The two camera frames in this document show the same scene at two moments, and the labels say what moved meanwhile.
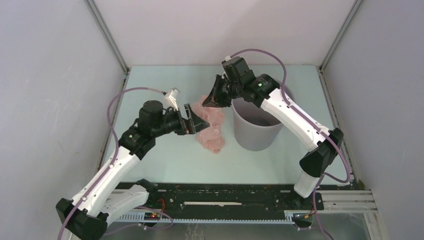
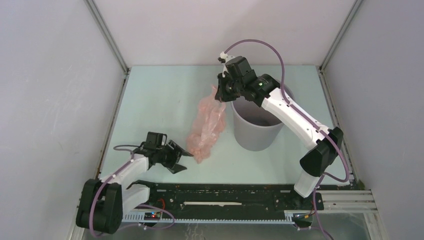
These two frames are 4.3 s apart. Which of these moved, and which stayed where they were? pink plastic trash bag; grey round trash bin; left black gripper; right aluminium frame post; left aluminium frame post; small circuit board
Moved: left black gripper; pink plastic trash bag
Stayed: right aluminium frame post; small circuit board; grey round trash bin; left aluminium frame post
